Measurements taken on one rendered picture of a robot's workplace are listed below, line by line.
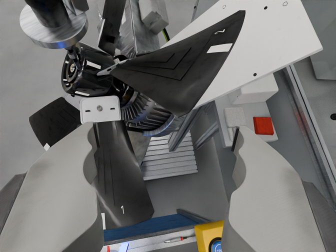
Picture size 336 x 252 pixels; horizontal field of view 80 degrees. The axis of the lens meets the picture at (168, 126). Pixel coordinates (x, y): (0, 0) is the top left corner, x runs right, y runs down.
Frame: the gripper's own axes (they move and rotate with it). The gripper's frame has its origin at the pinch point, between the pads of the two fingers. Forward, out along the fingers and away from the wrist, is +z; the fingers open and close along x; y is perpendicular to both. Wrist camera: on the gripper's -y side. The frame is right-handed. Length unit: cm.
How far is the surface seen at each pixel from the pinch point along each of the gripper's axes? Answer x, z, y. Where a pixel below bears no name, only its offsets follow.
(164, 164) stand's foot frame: -1, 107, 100
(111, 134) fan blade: -12.5, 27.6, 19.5
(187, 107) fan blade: 2.4, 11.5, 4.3
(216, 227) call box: 14, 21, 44
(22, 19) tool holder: -16.1, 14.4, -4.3
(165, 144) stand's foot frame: -1, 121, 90
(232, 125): 27, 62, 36
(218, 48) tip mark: 6.8, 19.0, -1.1
